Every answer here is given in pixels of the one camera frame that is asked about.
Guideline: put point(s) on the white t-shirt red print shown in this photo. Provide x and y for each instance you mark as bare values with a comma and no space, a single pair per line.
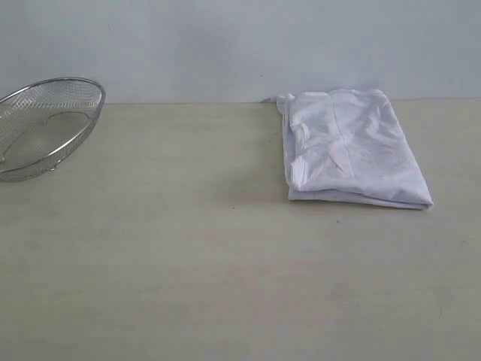
348,146

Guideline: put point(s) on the metal mesh basket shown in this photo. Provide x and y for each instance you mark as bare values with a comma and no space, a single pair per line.
45,122

